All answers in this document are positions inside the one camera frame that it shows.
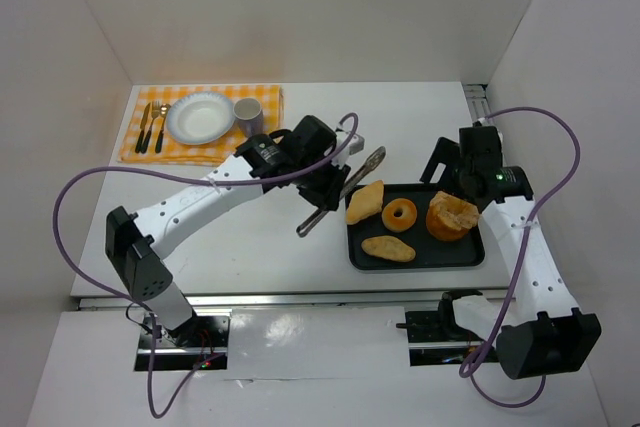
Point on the flat triangular bread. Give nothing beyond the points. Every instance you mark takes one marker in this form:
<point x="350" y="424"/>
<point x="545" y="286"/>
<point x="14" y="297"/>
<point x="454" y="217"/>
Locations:
<point x="365" y="202"/>

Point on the oval flat bread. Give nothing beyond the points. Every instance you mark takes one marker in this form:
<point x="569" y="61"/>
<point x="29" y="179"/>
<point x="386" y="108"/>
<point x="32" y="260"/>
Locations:
<point x="388" y="248"/>

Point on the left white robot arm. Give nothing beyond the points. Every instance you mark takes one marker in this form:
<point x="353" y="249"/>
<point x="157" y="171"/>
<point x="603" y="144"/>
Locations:
<point x="312" y="156"/>

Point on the white plate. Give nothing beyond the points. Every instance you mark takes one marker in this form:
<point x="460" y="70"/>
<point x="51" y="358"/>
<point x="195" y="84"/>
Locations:
<point x="200" y="118"/>

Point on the black handled fork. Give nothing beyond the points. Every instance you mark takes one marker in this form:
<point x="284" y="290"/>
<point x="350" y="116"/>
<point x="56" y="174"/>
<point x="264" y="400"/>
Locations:
<point x="155" y="112"/>

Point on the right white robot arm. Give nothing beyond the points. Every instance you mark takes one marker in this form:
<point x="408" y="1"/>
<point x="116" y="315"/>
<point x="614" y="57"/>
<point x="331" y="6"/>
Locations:
<point x="539" y="329"/>

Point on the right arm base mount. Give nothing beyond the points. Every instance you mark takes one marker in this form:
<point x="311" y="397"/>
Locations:
<point x="434" y="339"/>

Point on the yellow checkered cloth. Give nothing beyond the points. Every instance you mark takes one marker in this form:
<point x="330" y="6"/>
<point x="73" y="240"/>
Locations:
<point x="269" y="95"/>

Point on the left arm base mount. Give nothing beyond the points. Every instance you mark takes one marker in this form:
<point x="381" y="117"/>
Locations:
<point x="205" y="348"/>

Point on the tall sugared pastry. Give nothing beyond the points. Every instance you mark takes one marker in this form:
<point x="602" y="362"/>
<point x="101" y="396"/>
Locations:
<point x="450" y="218"/>

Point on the aluminium front rail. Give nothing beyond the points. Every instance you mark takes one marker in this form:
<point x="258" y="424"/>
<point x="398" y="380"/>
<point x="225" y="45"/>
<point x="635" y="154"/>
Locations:
<point x="316" y="299"/>

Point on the ring donut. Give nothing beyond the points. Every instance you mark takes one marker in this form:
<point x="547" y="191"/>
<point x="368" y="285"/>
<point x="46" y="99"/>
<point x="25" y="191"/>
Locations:
<point x="399" y="215"/>

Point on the purple mug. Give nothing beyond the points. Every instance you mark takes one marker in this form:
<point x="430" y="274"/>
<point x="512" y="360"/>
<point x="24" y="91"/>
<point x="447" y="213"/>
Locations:
<point x="249" y="116"/>

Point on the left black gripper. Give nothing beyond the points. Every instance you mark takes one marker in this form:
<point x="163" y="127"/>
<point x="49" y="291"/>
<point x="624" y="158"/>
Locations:
<point x="324" y="187"/>

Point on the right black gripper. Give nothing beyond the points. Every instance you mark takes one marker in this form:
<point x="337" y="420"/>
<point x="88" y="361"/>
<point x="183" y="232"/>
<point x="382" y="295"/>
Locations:
<point x="451" y="156"/>

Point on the black handled spoon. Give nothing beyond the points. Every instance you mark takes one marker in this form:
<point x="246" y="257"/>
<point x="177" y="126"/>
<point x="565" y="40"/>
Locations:
<point x="160" y="136"/>

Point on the metal tongs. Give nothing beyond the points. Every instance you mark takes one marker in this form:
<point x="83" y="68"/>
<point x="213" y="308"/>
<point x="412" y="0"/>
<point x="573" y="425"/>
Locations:
<point x="370" y="164"/>

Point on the aluminium corner rail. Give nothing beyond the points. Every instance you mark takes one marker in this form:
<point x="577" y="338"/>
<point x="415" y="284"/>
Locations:
<point x="476" y="98"/>

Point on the black tray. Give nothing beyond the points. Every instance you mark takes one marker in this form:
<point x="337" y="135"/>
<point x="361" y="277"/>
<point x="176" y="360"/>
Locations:
<point x="431" y="253"/>

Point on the black handled knife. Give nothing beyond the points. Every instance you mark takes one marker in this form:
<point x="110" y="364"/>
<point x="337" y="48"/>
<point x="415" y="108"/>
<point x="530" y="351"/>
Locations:
<point x="142" y="127"/>

